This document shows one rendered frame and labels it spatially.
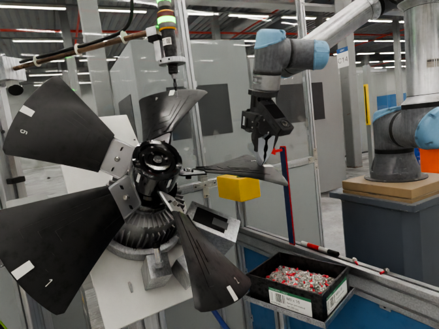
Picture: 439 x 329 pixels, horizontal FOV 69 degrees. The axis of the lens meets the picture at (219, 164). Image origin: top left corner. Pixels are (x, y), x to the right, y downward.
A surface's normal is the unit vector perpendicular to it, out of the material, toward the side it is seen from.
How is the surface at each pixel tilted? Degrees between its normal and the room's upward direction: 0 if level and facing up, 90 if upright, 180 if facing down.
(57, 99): 71
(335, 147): 90
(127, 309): 50
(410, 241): 90
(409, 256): 90
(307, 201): 90
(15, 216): 76
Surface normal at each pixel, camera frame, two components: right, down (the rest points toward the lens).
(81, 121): 0.04, -0.08
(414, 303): -0.84, 0.17
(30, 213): 0.60, -0.19
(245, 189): 0.54, 0.04
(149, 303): 0.33, -0.60
